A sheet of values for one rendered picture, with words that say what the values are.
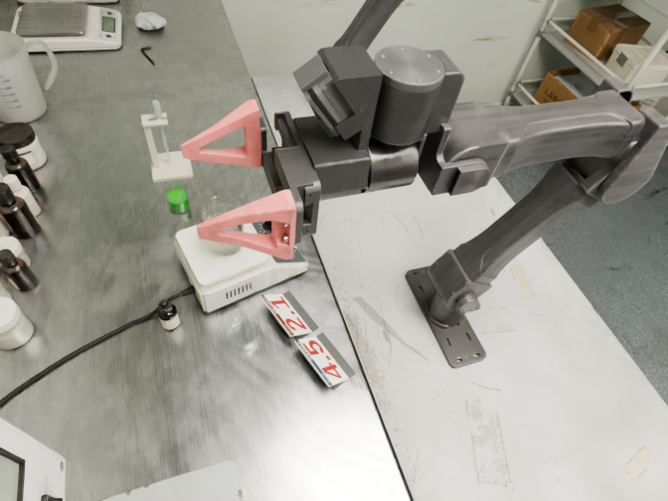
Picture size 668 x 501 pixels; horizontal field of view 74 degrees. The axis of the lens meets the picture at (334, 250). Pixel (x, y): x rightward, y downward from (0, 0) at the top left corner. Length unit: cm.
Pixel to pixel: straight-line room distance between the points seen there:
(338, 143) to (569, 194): 35
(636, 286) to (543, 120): 206
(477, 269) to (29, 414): 67
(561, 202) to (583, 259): 183
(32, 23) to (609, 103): 133
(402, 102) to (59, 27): 120
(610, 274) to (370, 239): 175
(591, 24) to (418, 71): 237
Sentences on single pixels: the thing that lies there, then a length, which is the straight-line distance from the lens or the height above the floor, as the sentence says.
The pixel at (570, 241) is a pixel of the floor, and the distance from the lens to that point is 251.
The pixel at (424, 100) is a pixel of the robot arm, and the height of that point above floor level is 139.
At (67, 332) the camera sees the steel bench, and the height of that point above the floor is 90.
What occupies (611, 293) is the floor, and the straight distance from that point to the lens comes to 242.
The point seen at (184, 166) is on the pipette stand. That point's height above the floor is 91.
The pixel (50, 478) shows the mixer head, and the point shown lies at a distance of 28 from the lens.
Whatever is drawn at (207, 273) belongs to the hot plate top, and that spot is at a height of 99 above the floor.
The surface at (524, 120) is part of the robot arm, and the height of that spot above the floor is 133.
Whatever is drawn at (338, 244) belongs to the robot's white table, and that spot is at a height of 90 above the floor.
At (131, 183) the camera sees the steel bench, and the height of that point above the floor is 90.
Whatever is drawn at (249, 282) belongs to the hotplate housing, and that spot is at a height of 95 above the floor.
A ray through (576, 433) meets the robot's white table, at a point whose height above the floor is 90.
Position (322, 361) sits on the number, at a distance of 72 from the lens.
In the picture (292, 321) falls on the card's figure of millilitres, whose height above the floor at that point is 92.
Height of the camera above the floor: 158
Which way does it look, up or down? 52 degrees down
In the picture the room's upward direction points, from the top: 11 degrees clockwise
